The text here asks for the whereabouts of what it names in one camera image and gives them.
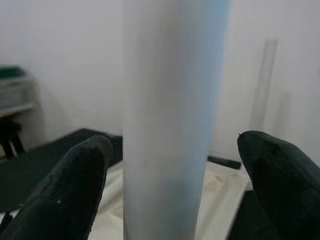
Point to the white plastic children table top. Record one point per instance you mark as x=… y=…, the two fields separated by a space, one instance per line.
x=220 y=200

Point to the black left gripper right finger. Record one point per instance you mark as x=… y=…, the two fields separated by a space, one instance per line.
x=282 y=182

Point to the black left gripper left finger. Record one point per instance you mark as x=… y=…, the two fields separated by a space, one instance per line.
x=62 y=197

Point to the white plastic table leg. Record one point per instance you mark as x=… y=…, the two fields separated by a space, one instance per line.
x=170 y=112
x=265 y=82

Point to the black tablecloth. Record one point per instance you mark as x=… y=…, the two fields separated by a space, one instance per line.
x=25 y=170

